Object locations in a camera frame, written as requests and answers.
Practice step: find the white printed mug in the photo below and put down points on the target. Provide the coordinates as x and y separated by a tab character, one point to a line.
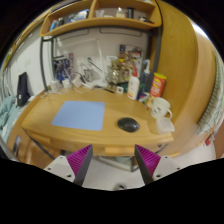
160	108

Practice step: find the blue spray bottle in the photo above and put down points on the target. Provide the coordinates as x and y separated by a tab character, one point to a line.
145	75

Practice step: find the white lotion pump bottle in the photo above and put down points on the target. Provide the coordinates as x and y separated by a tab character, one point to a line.
133	86

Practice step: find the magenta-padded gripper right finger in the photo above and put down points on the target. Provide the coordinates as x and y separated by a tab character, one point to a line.
148	160

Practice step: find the blue model kit box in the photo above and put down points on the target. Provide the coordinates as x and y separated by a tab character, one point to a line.
63	68

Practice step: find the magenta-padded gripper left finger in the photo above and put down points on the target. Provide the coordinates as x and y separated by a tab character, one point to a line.
78	160

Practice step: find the wooden shelf unit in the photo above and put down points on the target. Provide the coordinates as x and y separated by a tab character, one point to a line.
100	23

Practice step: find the red yellow chips can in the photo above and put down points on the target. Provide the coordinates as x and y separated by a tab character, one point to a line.
157	85

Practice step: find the teal blanket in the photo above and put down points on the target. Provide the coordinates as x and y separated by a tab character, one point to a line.
6	113

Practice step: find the small white desk clock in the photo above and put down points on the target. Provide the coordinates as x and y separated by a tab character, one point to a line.
119	89

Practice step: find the clear plastic food container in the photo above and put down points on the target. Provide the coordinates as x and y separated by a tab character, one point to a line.
165	126

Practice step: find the gold robot model figure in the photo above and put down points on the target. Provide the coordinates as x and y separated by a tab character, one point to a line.
116	71

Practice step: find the black bag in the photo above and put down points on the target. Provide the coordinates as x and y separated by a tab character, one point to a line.
22	88

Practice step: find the light blue mouse pad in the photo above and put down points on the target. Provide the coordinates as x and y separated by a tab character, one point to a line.
80	115

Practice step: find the black computer mouse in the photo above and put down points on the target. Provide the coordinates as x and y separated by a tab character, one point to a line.
128	124

